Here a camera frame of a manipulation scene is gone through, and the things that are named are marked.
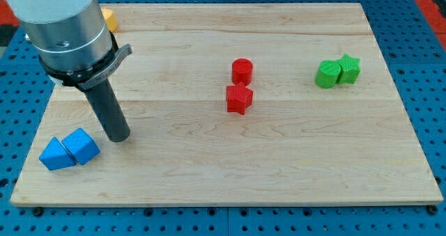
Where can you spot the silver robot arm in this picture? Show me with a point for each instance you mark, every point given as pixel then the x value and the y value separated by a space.
pixel 69 35

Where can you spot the yellow block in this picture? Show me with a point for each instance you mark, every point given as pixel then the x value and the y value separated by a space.
pixel 110 19

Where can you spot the blue cube block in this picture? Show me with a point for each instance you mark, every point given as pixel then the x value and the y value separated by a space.
pixel 81 146

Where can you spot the red star block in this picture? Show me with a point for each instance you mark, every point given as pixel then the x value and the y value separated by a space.
pixel 238 98

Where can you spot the green cylinder block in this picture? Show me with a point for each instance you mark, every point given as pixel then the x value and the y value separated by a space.
pixel 327 74

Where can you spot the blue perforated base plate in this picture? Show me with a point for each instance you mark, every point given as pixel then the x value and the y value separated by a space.
pixel 415 58

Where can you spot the blue triangle block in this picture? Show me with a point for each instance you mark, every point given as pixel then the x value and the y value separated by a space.
pixel 55 156

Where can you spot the red cylinder block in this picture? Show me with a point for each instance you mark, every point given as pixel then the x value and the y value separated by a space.
pixel 241 71

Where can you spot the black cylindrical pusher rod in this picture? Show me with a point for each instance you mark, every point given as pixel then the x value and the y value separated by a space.
pixel 108 111

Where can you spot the green star block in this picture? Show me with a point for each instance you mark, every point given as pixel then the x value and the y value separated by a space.
pixel 350 69

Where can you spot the wooden board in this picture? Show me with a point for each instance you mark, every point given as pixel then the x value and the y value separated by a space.
pixel 298 145

